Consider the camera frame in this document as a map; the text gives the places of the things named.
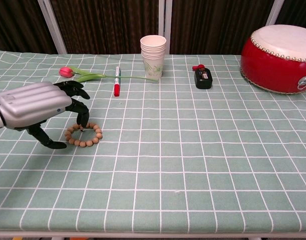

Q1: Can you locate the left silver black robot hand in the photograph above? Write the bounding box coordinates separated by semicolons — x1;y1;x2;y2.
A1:
0;80;91;150

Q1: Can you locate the wooden bead bracelet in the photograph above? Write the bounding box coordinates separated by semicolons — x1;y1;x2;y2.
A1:
64;122;104;148

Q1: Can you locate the pink tulip with green stem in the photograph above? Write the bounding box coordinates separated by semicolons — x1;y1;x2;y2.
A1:
59;65;159;84

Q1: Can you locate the dark fabric partition panel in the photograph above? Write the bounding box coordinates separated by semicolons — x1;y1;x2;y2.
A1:
274;0;306;29
169;0;277;56
0;0;58;55
49;0;165;55

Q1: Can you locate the white marker with red cap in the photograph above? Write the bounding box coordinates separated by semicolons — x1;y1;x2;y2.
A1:
113;65;122;98

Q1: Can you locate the green checked tablecloth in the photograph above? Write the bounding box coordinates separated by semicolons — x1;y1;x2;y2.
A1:
0;49;306;235

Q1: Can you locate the black ink bottle red cap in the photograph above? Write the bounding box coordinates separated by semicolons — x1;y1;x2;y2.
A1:
192;64;214;90

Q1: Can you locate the red drum with white skin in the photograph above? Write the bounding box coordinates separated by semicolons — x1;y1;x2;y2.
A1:
240;24;306;95

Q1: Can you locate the white partition frame post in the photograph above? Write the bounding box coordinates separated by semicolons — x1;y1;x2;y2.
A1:
265;0;286;28
158;0;173;55
37;0;68;55

